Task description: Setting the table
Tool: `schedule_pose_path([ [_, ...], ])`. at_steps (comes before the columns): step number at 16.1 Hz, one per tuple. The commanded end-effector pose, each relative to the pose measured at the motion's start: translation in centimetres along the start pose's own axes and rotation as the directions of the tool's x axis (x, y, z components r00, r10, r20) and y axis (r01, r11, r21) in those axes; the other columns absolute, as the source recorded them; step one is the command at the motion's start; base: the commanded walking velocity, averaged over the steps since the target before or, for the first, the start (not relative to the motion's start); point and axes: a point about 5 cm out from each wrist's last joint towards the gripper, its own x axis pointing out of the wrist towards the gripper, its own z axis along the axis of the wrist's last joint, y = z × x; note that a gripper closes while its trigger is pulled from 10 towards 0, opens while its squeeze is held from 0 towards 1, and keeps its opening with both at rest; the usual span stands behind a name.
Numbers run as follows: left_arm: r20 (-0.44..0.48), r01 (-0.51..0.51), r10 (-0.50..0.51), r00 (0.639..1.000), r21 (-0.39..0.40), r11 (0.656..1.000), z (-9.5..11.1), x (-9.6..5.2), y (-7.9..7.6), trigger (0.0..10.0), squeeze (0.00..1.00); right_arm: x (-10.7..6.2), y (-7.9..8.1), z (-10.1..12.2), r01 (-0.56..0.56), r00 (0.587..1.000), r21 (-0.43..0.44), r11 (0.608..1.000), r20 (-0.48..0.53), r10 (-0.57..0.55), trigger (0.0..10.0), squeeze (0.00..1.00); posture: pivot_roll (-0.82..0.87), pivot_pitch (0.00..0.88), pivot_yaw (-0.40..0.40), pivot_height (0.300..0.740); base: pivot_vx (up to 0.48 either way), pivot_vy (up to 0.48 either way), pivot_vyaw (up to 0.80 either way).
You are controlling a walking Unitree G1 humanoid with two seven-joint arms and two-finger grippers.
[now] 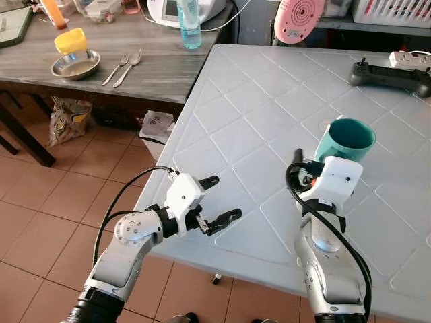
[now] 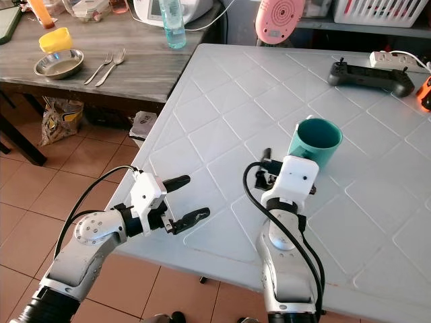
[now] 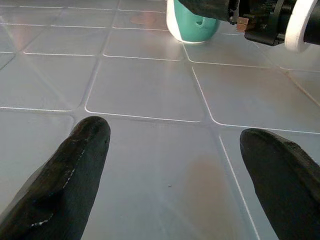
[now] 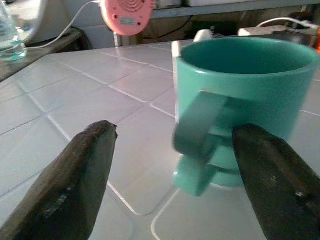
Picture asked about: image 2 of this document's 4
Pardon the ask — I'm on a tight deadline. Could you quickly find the teal cup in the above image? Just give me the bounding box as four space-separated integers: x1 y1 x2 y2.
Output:
287 116 343 170

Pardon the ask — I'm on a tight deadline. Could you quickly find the white plastic folding table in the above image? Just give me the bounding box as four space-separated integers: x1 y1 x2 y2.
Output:
108 44 431 323

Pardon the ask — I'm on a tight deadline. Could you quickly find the white bin bag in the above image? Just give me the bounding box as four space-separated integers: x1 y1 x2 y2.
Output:
129 110 160 150

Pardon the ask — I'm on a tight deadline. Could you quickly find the black robot left foot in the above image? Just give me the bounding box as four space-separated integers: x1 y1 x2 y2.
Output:
153 311 187 323

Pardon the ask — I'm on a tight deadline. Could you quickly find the grey wooden table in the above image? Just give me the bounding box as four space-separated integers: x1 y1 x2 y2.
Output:
0 0 220 168

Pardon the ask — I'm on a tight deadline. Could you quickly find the black handheld controller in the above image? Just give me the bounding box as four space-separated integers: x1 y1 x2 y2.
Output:
328 58 416 99

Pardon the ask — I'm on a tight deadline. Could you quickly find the yellow black printed bag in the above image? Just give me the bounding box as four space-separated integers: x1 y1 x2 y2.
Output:
40 97 86 147

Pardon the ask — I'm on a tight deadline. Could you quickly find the metal spoon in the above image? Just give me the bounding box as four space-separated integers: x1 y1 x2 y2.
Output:
95 48 127 88

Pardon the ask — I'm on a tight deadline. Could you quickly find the pink round appliance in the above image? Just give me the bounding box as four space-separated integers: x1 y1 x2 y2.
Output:
254 0 306 46

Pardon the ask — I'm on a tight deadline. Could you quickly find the metal fork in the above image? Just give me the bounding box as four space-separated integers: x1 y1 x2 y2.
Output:
84 53 113 86

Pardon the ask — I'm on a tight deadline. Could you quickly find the clear plastic water bottle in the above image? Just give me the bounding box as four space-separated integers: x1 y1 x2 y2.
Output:
158 0 188 50

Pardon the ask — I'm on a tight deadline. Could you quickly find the white power strip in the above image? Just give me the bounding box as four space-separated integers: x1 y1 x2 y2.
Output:
368 50 420 72

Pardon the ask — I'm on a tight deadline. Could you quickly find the round metal plate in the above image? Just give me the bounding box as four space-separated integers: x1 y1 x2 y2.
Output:
33 48 86 80

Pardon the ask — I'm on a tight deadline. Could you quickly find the orange and black device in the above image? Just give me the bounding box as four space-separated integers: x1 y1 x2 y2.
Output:
417 75 431 112

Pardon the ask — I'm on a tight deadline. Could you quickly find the white kitchen appliance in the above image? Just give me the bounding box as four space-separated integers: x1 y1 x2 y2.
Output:
133 0 218 28

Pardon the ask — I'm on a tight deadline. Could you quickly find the white plastic basket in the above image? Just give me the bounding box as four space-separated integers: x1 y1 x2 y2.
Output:
333 0 431 28

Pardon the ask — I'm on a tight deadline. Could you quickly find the yellow plastic cup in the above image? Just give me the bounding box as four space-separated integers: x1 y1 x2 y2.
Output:
38 26 74 55

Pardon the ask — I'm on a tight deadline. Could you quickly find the clear plastic container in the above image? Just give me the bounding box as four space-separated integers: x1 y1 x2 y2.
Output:
63 0 109 22

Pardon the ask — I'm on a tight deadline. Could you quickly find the orange bottle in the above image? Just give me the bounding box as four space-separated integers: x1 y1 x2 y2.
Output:
26 0 55 30

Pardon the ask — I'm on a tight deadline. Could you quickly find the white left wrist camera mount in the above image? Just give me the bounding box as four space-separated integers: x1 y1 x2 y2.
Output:
130 170 168 235

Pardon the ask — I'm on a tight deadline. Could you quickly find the white appliance cable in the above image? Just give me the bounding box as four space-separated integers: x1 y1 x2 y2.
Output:
185 3 233 33

